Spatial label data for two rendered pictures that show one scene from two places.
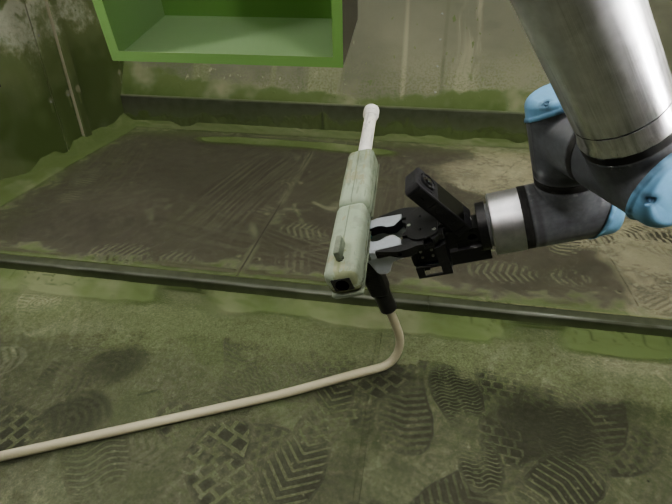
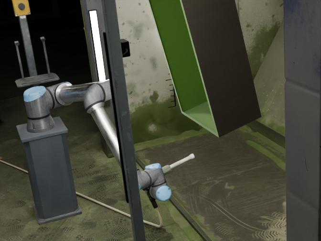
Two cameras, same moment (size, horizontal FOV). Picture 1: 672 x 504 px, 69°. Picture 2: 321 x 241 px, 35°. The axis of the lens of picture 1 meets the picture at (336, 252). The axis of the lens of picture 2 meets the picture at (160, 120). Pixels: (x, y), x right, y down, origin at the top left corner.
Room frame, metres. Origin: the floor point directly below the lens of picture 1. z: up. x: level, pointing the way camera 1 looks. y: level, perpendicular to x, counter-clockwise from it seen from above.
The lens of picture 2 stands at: (-0.64, -2.67, 1.84)
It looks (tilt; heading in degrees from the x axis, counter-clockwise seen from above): 21 degrees down; 61
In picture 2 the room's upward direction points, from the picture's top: 6 degrees counter-clockwise
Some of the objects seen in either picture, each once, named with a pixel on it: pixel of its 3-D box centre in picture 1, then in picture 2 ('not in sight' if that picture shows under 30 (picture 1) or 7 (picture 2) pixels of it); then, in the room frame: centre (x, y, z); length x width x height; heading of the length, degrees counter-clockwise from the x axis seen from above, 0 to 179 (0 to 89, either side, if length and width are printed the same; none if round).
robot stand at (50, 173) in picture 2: not in sight; (49, 169); (0.23, 0.61, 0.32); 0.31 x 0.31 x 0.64; 80
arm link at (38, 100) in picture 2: not in sight; (37, 101); (0.24, 0.61, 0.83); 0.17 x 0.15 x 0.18; 12
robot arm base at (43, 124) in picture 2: not in sight; (39, 120); (0.23, 0.61, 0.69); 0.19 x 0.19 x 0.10
